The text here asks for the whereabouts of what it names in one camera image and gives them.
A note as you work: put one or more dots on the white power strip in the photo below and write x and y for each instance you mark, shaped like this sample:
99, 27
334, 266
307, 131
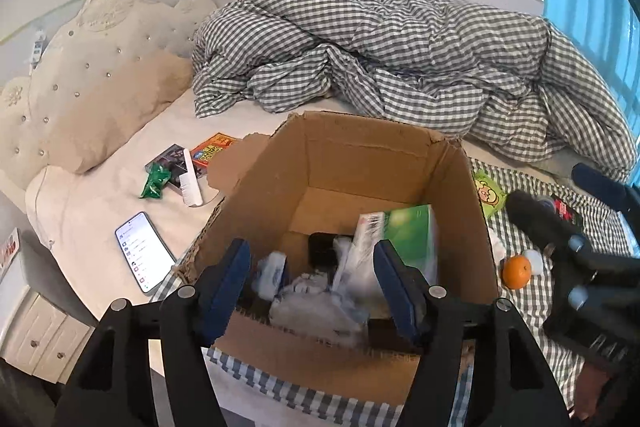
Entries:
36, 49

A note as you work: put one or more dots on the orange fruit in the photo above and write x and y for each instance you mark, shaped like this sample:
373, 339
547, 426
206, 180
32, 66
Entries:
516, 272

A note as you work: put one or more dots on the green and white carton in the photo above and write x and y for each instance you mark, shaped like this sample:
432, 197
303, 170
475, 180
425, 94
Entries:
410, 232

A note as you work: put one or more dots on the white smartphone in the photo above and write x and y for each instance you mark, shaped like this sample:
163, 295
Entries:
142, 252

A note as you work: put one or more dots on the white tissue packet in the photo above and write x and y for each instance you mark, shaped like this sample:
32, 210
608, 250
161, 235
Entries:
270, 272

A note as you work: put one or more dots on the small white ball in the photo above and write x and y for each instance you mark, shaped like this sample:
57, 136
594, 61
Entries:
536, 261

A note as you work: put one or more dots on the white nightstand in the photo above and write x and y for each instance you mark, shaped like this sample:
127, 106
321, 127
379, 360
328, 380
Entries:
45, 337

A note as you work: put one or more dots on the beige pillow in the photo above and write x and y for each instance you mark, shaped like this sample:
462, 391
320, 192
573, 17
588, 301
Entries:
110, 117

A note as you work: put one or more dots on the person's right forearm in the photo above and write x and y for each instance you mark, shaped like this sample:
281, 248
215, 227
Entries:
592, 392

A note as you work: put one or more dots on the cream tufted headboard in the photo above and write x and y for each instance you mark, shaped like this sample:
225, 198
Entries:
100, 37

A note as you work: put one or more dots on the small black case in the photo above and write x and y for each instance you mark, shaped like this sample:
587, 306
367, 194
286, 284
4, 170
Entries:
322, 249

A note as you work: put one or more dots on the light green cartoon packet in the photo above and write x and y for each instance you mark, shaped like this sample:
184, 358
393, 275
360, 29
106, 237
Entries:
487, 194

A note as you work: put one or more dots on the brown cardboard box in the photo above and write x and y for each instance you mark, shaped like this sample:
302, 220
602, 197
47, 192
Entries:
350, 157

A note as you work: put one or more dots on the orange red booklet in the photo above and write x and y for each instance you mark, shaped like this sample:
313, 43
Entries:
212, 152

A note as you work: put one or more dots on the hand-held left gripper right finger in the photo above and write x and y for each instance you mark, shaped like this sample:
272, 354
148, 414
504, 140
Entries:
395, 292

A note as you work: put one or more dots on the white printed box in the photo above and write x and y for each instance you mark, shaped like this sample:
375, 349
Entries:
9, 252

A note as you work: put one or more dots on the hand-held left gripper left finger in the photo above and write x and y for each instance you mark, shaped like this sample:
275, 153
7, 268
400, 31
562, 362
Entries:
227, 279

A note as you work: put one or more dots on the black printed booklet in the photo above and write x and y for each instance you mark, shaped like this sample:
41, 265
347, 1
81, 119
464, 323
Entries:
167, 156

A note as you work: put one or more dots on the grey gingham duvet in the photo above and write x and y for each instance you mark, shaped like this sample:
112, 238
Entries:
400, 57

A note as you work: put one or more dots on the green foil snack packet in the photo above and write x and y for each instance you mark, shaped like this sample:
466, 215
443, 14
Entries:
156, 182

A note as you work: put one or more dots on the blue curtain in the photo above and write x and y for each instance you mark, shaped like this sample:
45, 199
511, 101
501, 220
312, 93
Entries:
600, 7

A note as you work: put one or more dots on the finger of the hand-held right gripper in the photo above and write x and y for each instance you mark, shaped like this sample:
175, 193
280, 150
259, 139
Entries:
600, 184
535, 214

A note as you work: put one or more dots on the white comb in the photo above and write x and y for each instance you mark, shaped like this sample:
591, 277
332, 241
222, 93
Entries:
191, 179

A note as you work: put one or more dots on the crumpled clear plastic bag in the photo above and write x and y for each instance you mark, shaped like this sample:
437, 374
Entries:
310, 307

